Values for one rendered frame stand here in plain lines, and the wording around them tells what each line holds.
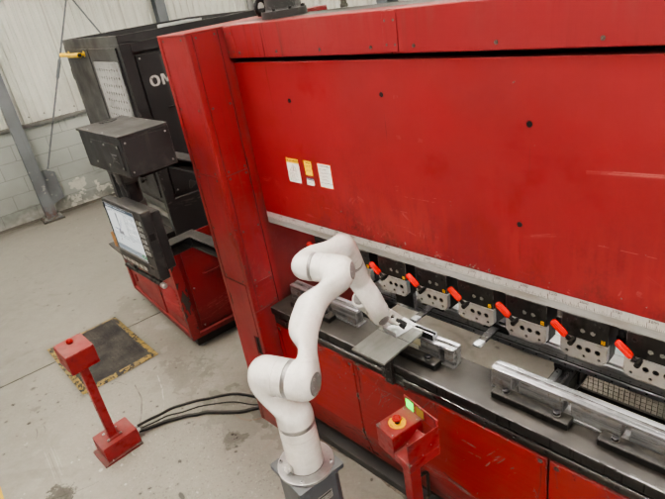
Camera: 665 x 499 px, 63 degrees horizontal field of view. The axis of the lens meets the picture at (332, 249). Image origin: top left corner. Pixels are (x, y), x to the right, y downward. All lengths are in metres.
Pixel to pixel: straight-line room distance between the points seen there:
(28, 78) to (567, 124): 7.53
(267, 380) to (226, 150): 1.31
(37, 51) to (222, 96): 6.05
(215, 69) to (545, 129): 1.50
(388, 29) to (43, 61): 6.97
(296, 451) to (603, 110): 1.32
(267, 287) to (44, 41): 6.18
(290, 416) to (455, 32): 1.26
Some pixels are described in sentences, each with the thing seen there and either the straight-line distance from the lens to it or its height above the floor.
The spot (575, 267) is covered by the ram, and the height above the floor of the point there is 1.51.
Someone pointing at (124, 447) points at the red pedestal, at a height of 0.05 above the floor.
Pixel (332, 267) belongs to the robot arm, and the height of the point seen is 1.59.
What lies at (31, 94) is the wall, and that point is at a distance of 8.48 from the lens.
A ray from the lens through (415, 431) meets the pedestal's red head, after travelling 2.34.
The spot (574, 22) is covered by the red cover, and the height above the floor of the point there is 2.22.
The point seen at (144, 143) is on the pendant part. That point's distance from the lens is 2.61.
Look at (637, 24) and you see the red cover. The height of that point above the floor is 2.21.
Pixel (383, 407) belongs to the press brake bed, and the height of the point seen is 0.57.
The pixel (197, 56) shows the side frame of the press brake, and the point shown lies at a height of 2.20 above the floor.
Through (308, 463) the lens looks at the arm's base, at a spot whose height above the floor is 1.06.
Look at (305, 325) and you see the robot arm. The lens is 1.69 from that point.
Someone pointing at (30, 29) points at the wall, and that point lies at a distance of 8.52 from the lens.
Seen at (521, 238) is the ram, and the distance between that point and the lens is 1.88.
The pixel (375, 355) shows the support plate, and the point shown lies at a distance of 2.31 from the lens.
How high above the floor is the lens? 2.41
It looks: 26 degrees down
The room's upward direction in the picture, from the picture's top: 10 degrees counter-clockwise
